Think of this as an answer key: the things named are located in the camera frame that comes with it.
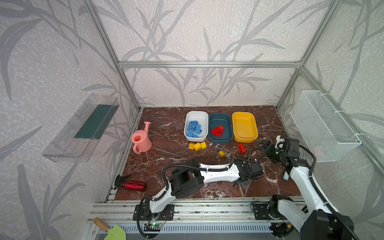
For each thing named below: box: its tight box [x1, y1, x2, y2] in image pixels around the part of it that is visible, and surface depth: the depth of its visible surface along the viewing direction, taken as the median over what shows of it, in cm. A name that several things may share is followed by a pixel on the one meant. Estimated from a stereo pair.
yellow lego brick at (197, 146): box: [194, 142, 202, 151], surface depth 98 cm
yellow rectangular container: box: [232, 111, 259, 143], surface depth 108 cm
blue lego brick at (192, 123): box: [189, 120, 199, 127], surface depth 110 cm
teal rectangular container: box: [208, 113, 234, 144], surface depth 108 cm
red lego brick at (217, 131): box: [210, 126, 223, 137], surface depth 104 cm
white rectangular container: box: [183, 110, 209, 142], surface depth 107 cm
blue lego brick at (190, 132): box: [187, 127, 194, 137], surface depth 104 cm
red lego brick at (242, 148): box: [238, 143, 246, 154], surface depth 98 cm
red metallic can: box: [114, 174, 147, 192], surface depth 82 cm
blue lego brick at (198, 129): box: [195, 124, 202, 135], surface depth 104 cm
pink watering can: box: [131, 121, 152, 155], surface depth 93 cm
